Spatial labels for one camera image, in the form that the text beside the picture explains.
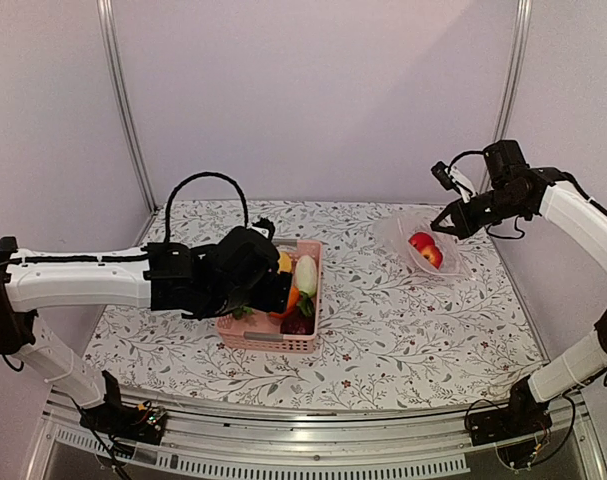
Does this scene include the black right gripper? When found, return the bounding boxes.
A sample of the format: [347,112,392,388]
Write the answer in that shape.
[432,185,529,239]

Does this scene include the dark purple fruit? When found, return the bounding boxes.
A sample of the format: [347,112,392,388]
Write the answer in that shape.
[280,309,315,335]

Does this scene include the red pomegranate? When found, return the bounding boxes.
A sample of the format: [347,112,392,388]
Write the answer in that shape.
[420,244,443,269]

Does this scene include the pink plastic basket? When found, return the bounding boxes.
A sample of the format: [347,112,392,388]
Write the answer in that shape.
[215,239,323,354]

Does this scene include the clear zip top bag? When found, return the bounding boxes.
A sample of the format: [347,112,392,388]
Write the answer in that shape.
[373,207,471,278]

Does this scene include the red apple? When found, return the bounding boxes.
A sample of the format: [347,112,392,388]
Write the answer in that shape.
[408,231,435,251]

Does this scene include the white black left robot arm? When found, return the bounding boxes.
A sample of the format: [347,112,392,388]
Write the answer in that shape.
[0,227,292,434]

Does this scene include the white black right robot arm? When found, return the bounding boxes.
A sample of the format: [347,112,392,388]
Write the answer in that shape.
[430,140,607,444]

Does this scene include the orange tangerine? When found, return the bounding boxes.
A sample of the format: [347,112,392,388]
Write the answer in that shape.
[269,286,300,319]

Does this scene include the yellow peach fruit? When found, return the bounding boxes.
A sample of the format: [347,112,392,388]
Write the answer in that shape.
[278,251,293,273]

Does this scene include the green leafy vegetable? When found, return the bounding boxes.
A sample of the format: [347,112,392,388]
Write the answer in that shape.
[232,294,315,320]

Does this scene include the white eggplant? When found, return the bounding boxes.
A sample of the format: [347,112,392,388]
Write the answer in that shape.
[294,255,318,297]

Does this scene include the floral patterned table mat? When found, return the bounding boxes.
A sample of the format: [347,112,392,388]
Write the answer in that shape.
[84,200,546,410]

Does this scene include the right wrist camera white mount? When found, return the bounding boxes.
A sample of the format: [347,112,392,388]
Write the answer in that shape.
[431,161,478,203]

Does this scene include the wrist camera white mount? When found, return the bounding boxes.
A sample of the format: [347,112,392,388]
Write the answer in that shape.
[251,217,276,241]
[431,161,478,203]

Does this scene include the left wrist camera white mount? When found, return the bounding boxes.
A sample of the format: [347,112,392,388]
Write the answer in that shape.
[251,217,276,241]

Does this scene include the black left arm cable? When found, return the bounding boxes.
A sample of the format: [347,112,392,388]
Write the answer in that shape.
[163,172,249,246]

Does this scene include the aluminium front rail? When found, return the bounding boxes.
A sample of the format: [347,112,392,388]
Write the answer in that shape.
[23,387,607,479]

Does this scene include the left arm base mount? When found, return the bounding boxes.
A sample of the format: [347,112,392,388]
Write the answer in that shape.
[80,371,168,446]

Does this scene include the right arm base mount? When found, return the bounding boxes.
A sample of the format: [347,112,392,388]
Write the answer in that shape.
[463,376,577,472]

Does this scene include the right aluminium frame post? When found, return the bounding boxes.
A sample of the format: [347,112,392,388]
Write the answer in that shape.
[492,0,533,141]

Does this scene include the aluminium frame post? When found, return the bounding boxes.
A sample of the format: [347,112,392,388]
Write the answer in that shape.
[95,0,157,214]
[492,0,533,141]

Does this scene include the left aluminium frame post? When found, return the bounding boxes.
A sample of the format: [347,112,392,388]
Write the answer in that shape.
[95,0,157,214]

